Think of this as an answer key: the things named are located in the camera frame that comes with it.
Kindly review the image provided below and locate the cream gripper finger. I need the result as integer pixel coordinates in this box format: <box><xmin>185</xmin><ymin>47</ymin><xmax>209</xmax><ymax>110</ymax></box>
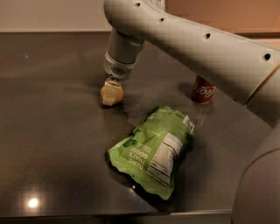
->
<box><xmin>101</xmin><ymin>78</ymin><xmax>123</xmax><ymax>106</ymax></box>

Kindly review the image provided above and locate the orange fruit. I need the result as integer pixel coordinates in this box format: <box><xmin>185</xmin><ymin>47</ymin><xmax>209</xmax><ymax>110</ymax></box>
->
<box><xmin>101</xmin><ymin>85</ymin><xmax>123</xmax><ymax>106</ymax></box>

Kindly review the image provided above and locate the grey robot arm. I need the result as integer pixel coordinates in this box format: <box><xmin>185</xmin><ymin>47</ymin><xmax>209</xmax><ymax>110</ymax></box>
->
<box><xmin>103</xmin><ymin>0</ymin><xmax>280</xmax><ymax>224</ymax></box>

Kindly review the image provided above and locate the green snack bag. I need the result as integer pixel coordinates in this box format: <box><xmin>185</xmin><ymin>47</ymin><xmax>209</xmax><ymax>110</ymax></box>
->
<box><xmin>108</xmin><ymin>106</ymin><xmax>195</xmax><ymax>200</ymax></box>

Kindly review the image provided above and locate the red soda can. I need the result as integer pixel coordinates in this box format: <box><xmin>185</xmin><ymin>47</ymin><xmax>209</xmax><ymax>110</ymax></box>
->
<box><xmin>192</xmin><ymin>75</ymin><xmax>215</xmax><ymax>103</ymax></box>

